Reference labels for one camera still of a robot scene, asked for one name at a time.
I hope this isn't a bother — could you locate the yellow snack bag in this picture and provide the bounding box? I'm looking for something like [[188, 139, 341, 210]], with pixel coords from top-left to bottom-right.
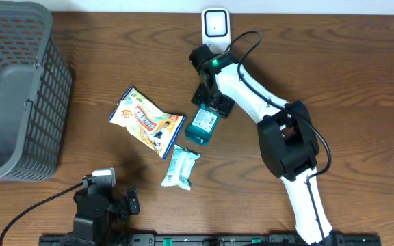
[[108, 85, 186, 159]]

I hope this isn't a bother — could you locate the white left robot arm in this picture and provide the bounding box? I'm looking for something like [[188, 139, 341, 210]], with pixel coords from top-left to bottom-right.
[[60, 184, 140, 246]]

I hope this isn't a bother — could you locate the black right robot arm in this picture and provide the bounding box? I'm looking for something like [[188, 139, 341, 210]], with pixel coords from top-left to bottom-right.
[[189, 44, 333, 244]]

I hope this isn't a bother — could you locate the blue mouthwash bottle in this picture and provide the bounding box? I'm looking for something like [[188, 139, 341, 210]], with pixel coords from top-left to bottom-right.
[[185, 104, 221, 146]]

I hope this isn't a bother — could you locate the light blue wipes pack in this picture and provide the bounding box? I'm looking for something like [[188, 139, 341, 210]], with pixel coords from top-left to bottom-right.
[[161, 145, 201, 191]]

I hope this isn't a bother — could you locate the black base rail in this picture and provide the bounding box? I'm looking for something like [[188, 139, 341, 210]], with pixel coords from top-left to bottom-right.
[[38, 233, 382, 246]]

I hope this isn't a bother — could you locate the dark grey plastic basket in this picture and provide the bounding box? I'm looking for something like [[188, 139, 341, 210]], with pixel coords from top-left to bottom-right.
[[0, 1, 73, 182]]

